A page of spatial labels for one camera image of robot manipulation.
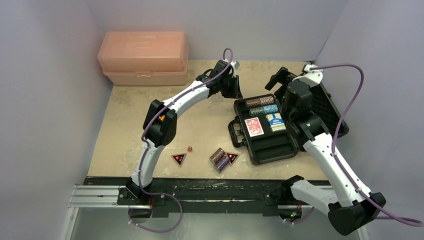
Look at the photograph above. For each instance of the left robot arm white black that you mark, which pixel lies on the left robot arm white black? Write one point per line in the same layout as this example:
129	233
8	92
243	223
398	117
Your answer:
160	125

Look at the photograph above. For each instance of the purple poker chip stack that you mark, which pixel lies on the purple poker chip stack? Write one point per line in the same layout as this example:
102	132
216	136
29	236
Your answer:
222	164

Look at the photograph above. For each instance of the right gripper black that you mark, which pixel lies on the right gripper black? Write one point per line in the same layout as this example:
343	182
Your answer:
282	79

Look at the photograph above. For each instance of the pink plastic storage box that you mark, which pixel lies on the pink plastic storage box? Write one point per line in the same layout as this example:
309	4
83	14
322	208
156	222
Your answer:
145	58

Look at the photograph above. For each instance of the brown chip row in case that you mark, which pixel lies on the brown chip row in case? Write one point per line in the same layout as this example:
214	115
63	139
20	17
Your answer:
259	101

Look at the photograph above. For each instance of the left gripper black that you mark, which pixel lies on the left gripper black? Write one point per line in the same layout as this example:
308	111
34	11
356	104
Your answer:
235	93

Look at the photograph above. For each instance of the aluminium frame rail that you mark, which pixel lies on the aluminium frame rail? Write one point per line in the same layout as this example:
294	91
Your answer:
97	197

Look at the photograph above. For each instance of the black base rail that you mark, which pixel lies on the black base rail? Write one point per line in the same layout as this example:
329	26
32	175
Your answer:
205	196

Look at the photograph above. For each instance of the all-in triangle button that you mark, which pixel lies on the all-in triangle button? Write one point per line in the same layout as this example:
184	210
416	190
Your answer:
232	157
179	158

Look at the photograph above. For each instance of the blue playing card deck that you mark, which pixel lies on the blue playing card deck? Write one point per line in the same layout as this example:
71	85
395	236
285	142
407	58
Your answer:
276	122

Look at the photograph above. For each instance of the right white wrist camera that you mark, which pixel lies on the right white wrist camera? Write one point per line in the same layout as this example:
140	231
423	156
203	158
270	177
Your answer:
311	77

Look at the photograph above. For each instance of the blue chip row in case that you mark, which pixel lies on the blue chip row in case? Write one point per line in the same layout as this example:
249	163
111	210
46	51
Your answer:
264	110

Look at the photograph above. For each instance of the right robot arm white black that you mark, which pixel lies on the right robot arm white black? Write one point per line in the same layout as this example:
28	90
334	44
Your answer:
352	204

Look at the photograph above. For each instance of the black poker set case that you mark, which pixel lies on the black poker set case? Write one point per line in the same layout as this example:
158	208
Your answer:
306	111

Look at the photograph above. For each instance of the red playing card deck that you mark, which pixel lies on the red playing card deck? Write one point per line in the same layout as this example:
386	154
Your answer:
254	127

